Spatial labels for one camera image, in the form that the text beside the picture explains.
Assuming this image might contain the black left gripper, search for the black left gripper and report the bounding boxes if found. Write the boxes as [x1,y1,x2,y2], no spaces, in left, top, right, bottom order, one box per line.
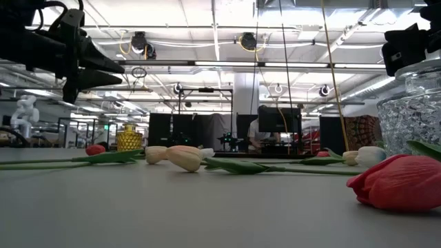
[0,9,125,104]

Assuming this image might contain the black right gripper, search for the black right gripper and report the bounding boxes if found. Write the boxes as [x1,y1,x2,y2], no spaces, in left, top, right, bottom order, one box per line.
[382,0,441,77]

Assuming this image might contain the clear glass vase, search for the clear glass vase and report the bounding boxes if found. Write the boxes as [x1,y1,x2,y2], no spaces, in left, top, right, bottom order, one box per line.
[376,58,441,158]

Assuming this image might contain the yellow glass vase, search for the yellow glass vase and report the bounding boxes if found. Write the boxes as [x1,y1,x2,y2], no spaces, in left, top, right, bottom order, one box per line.
[116,123,143,152]

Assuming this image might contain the black partition panel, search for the black partition panel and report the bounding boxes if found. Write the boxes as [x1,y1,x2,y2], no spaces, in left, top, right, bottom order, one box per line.
[147,112,199,147]
[318,115,347,156]

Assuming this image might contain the red patterned tapestry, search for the red patterned tapestry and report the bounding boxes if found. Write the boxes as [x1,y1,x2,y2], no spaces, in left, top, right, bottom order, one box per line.
[344,115,382,152]

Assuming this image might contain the red storage bins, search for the red storage bins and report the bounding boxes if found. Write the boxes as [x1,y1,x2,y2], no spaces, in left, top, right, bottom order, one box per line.
[294,129,321,155]

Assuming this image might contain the long ceiling light bar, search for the long ceiling light bar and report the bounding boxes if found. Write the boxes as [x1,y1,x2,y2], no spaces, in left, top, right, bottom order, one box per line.
[116,60,387,69]

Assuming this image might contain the black computer monitor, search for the black computer monitor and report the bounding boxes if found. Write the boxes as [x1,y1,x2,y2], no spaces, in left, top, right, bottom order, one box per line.
[258,107,302,134]

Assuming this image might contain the person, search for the person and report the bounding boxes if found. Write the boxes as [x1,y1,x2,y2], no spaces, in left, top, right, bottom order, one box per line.
[247,105,282,152]

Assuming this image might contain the black metal frame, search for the black metal frame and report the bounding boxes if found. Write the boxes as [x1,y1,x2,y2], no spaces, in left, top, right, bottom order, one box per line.
[57,116,119,149]

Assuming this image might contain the yellow power cord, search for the yellow power cord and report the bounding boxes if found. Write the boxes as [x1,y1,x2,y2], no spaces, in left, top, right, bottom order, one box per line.
[320,0,349,153]

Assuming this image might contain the black background frame rig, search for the black background frame rig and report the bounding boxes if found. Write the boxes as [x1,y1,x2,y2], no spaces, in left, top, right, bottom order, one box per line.
[177,87,234,152]

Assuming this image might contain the long black power cable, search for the long black power cable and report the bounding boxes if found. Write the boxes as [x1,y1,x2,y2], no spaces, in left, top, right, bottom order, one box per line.
[278,0,295,154]

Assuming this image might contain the black hanging cable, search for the black hanging cable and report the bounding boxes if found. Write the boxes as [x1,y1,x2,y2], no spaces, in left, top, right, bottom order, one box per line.
[249,0,259,115]

